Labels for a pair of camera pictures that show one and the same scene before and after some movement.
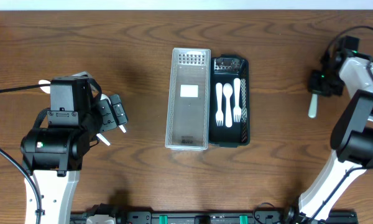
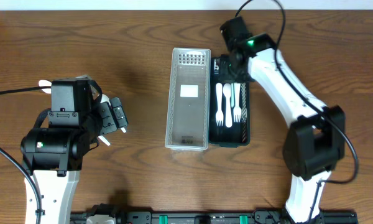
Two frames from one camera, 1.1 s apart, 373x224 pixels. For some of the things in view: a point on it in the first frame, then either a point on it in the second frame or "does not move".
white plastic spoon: x=227 y=90 does not move
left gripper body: x=110 y=112 does not move
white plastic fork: x=237 y=112 does not move
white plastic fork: x=219 y=116 does not move
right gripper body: x=329 y=83 → x=227 y=73
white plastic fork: x=313 y=106 → x=232 y=101
